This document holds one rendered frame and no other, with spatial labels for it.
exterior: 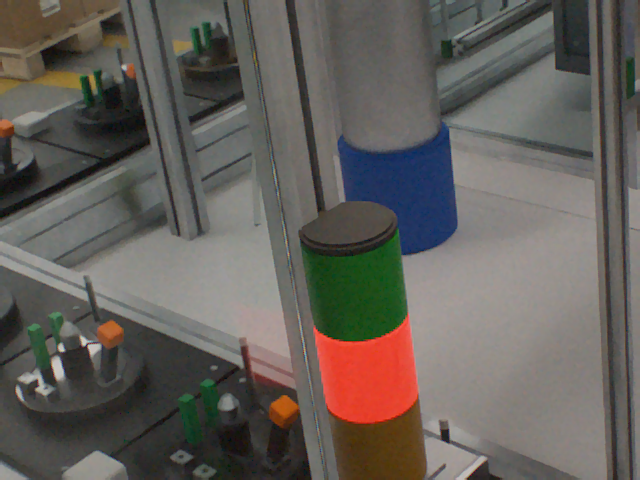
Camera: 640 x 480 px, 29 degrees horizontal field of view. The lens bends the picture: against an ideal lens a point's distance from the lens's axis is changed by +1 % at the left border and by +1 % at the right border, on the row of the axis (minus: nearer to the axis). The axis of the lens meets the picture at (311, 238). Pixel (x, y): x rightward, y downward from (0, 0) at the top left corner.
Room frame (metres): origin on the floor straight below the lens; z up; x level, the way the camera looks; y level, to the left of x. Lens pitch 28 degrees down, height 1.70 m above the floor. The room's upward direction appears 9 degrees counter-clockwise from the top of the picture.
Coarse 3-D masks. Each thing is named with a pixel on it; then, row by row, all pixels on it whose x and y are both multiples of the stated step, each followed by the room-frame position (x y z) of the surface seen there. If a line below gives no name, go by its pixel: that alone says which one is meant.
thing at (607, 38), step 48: (624, 0) 0.88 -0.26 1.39; (624, 48) 0.88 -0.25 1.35; (624, 96) 0.88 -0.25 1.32; (624, 144) 0.88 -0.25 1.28; (624, 192) 0.88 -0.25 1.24; (624, 240) 0.88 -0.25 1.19; (624, 288) 0.88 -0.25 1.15; (624, 336) 0.88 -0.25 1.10; (624, 384) 0.87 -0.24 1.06; (624, 432) 0.87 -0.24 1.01
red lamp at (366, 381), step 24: (384, 336) 0.53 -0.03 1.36; (408, 336) 0.54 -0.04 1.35; (336, 360) 0.53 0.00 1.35; (360, 360) 0.53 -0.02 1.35; (384, 360) 0.53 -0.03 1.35; (408, 360) 0.54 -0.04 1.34; (336, 384) 0.54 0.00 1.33; (360, 384) 0.53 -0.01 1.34; (384, 384) 0.53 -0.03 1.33; (408, 384) 0.54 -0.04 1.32; (336, 408) 0.54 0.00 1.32; (360, 408) 0.53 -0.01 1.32; (384, 408) 0.53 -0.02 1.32
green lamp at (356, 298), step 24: (312, 264) 0.54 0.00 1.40; (336, 264) 0.53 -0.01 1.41; (360, 264) 0.53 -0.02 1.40; (384, 264) 0.53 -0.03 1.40; (312, 288) 0.54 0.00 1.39; (336, 288) 0.53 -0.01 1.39; (360, 288) 0.53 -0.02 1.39; (384, 288) 0.53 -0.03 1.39; (312, 312) 0.55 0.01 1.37; (336, 312) 0.53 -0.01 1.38; (360, 312) 0.53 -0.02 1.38; (384, 312) 0.53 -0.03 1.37; (336, 336) 0.53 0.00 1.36; (360, 336) 0.53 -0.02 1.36
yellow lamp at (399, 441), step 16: (416, 400) 0.54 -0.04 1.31; (336, 416) 0.54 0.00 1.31; (400, 416) 0.53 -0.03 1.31; (416, 416) 0.54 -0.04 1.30; (336, 432) 0.54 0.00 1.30; (352, 432) 0.53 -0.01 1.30; (368, 432) 0.53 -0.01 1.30; (384, 432) 0.53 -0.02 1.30; (400, 432) 0.53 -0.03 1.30; (416, 432) 0.54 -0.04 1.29; (336, 448) 0.54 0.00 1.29; (352, 448) 0.53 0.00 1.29; (368, 448) 0.53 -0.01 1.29; (384, 448) 0.53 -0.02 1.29; (400, 448) 0.53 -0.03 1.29; (416, 448) 0.54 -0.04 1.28; (336, 464) 0.55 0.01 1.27; (352, 464) 0.53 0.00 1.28; (368, 464) 0.53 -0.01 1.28; (384, 464) 0.53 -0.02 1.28; (400, 464) 0.53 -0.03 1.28; (416, 464) 0.54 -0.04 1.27
